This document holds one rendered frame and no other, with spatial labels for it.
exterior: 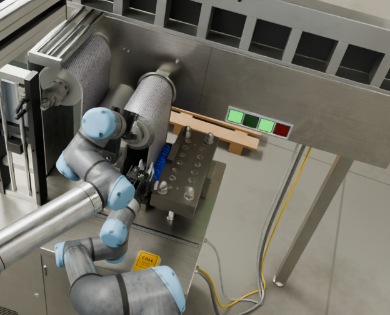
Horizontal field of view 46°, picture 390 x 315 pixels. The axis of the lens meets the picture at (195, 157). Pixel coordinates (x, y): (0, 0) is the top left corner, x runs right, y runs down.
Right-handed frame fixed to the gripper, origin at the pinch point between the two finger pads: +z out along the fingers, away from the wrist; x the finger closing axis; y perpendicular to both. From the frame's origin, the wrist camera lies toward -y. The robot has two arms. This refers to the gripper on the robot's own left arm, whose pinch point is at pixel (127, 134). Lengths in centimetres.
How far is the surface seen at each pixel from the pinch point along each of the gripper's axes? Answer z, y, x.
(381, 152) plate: 32, 19, -86
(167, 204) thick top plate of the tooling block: 17.4, -20.0, -16.6
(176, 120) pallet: 195, 12, 12
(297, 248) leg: 99, -36, -79
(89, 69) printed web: 2.8, 16.4, 18.3
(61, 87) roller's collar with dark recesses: -4.6, 8.2, 22.7
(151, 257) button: 9.1, -37.4, -17.2
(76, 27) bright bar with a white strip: 5.0, 28.4, 27.1
